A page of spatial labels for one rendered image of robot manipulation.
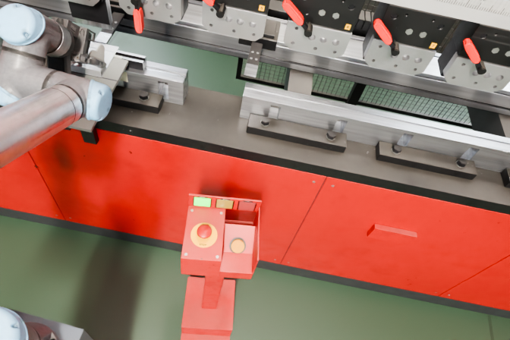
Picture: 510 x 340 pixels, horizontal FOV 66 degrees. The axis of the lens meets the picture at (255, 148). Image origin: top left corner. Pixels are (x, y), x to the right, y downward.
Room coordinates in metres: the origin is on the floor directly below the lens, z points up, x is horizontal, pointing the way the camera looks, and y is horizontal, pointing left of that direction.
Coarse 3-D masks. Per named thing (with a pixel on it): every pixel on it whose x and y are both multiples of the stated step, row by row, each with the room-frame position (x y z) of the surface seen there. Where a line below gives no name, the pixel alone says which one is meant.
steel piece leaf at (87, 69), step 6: (90, 48) 0.81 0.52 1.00; (108, 54) 0.80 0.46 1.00; (114, 54) 0.80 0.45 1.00; (108, 60) 0.78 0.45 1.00; (72, 66) 0.71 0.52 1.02; (78, 66) 0.71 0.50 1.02; (84, 66) 0.73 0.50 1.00; (90, 66) 0.74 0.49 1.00; (78, 72) 0.71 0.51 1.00; (84, 72) 0.71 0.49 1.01; (90, 72) 0.71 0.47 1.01; (96, 72) 0.71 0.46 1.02; (102, 72) 0.73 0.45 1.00
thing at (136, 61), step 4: (116, 52) 0.82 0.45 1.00; (120, 52) 0.82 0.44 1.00; (124, 52) 0.82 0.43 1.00; (128, 52) 0.83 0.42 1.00; (124, 56) 0.82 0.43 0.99; (128, 56) 0.82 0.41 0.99; (132, 56) 0.82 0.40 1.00; (136, 56) 0.82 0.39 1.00; (140, 56) 0.82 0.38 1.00; (144, 56) 0.83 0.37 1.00; (128, 60) 0.80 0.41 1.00; (132, 60) 0.80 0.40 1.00; (136, 60) 0.80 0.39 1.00; (140, 60) 0.81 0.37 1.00; (144, 60) 0.82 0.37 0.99; (128, 64) 0.80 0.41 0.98; (132, 64) 0.80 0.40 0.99; (136, 64) 0.80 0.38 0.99; (140, 64) 0.80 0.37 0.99; (144, 64) 0.81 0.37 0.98; (136, 68) 0.80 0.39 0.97; (140, 68) 0.80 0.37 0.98
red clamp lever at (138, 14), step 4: (132, 0) 0.73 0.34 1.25; (136, 0) 0.73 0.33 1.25; (132, 4) 0.73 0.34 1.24; (136, 4) 0.73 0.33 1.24; (136, 8) 0.74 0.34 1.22; (140, 8) 0.75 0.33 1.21; (136, 12) 0.74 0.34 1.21; (140, 12) 0.74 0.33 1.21; (136, 16) 0.74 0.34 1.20; (140, 16) 0.74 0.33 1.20; (136, 20) 0.74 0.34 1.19; (140, 20) 0.74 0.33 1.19; (136, 24) 0.73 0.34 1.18; (140, 24) 0.74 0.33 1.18; (136, 28) 0.73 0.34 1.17; (140, 28) 0.74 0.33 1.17; (140, 32) 0.74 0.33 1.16
